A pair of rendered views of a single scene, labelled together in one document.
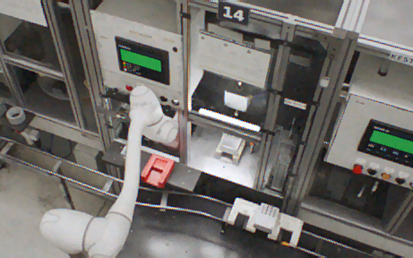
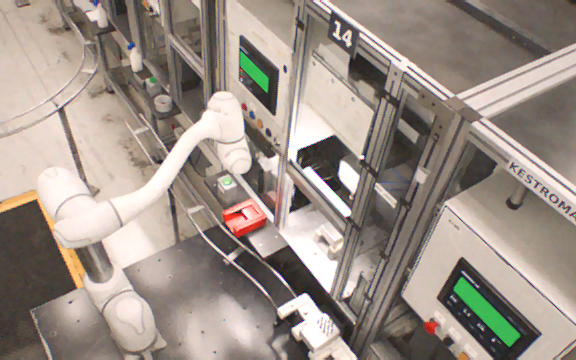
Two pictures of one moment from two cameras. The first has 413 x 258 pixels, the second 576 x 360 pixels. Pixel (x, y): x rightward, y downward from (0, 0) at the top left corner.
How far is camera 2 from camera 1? 0.87 m
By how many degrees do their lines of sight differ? 19
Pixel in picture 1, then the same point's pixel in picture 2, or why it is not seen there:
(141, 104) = (214, 109)
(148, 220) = (213, 267)
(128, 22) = (252, 19)
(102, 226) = (84, 206)
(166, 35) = (279, 46)
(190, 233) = (243, 304)
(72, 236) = (51, 199)
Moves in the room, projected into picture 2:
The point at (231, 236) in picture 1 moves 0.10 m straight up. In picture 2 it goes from (281, 335) to (283, 324)
